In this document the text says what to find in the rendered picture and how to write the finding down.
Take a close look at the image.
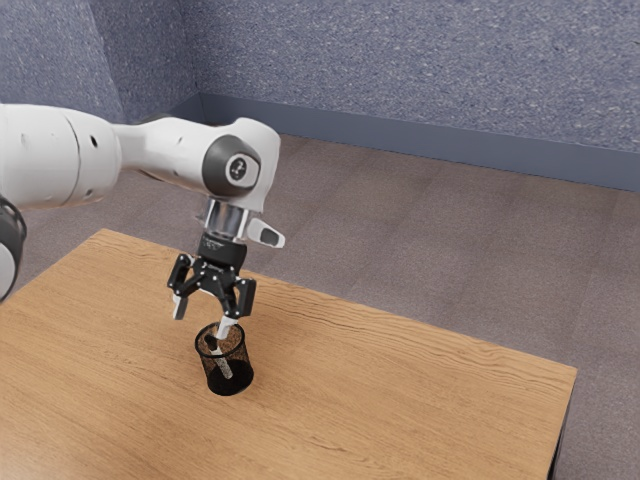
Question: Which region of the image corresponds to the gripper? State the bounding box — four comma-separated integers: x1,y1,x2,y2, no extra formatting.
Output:
166,230,258,341

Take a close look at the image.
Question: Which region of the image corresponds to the white pen with black cap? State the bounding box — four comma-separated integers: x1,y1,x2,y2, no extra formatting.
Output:
204,334,234,380

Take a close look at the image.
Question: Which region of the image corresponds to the black mesh pen holder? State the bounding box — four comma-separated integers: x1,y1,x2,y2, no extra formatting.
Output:
194,321,255,397

